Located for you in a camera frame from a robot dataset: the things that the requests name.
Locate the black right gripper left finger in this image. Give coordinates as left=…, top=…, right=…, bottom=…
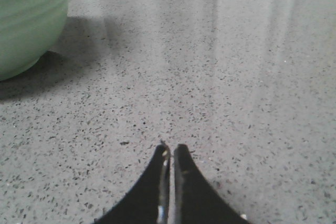
left=94, top=144, right=171, bottom=224

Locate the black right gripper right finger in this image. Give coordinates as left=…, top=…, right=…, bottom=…
left=174, top=144, right=249, bottom=224

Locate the light green ribbed bowl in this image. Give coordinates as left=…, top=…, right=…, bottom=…
left=1, top=0, right=68, bottom=80

